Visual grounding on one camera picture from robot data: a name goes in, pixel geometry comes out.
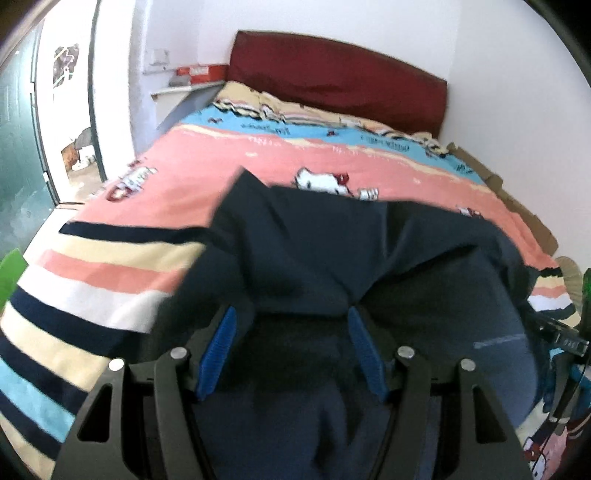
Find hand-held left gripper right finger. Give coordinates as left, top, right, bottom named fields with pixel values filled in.
left=346, top=305, right=533, bottom=480

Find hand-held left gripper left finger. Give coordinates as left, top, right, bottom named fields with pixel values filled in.
left=52, top=305, right=238, bottom=480

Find dark hooded puffer jacket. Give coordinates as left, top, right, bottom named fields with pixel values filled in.
left=145, top=167, right=541, bottom=480

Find person's right forearm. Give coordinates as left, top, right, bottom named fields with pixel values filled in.
left=521, top=351, right=591, bottom=480

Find pink cartoon printed blanket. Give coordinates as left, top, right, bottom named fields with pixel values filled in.
left=0, top=80, right=583, bottom=480

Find brown cardboard sheet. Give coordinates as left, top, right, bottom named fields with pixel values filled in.
left=444, top=142, right=558, bottom=256

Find green plastic item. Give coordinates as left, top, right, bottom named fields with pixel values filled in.
left=0, top=248, right=29, bottom=311

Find dark red headboard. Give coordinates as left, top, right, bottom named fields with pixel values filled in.
left=224, top=30, right=448, bottom=139

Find red flat box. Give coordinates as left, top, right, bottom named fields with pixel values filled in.
left=176, top=64, right=228, bottom=78

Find green metal door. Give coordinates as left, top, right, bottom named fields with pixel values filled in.
left=0, top=28, right=54, bottom=261

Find thin black cable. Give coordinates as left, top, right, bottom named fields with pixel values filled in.
left=549, top=362, right=588, bottom=446

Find white wall shelf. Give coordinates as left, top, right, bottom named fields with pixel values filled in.
left=151, top=82, right=225, bottom=132

